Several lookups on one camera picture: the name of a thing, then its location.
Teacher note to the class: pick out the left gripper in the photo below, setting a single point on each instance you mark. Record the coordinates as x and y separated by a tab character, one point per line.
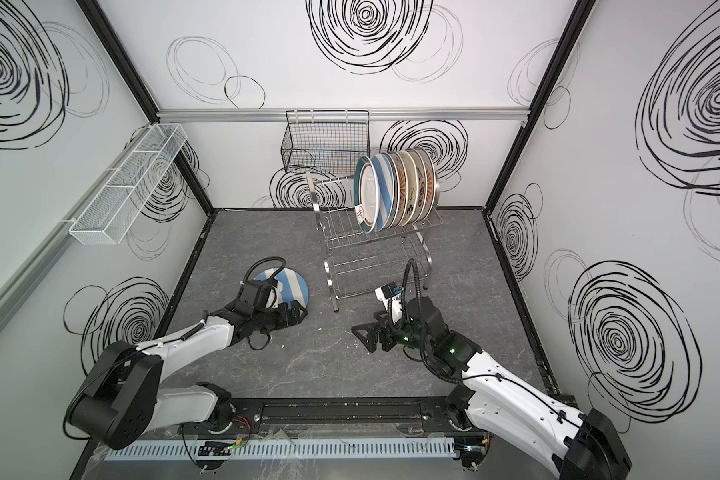
281	313

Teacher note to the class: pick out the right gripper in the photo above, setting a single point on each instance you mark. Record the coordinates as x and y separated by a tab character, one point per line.
381	335

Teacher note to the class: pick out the blue striped plate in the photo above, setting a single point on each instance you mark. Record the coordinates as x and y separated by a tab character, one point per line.
386	185
291	286

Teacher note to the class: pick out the cream floral plate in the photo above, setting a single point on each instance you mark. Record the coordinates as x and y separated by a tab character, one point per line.
421	183

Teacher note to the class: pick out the green rimmed white plate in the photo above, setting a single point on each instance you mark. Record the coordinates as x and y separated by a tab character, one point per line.
366	194

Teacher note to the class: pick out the white plate flower outline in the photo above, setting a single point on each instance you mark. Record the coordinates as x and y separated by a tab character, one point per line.
401	186

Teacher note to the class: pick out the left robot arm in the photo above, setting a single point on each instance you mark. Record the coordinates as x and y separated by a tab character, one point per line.
123	395

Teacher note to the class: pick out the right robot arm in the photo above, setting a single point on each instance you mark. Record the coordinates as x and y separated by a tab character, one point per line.
487	396

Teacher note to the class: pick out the stainless steel dish rack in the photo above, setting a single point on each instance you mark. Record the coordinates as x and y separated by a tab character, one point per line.
355	262

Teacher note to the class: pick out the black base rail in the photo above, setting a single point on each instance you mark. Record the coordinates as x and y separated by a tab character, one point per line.
430	414

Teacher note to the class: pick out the white slotted cable duct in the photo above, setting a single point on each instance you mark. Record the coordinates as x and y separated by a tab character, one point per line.
279	449

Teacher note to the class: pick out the black wire basket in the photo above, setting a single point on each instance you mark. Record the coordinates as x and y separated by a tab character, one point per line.
329	140

